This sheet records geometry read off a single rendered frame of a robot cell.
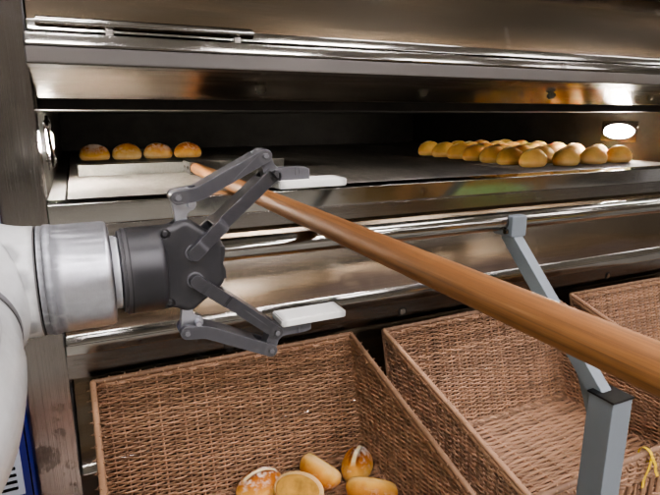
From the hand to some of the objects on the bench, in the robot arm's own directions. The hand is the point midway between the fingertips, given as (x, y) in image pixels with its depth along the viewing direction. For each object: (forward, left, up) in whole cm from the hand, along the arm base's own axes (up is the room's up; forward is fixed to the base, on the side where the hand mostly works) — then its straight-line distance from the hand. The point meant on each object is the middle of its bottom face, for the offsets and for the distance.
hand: (330, 247), depth 55 cm
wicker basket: (+125, +28, -62) cm, 142 cm away
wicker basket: (+3, +30, -62) cm, 69 cm away
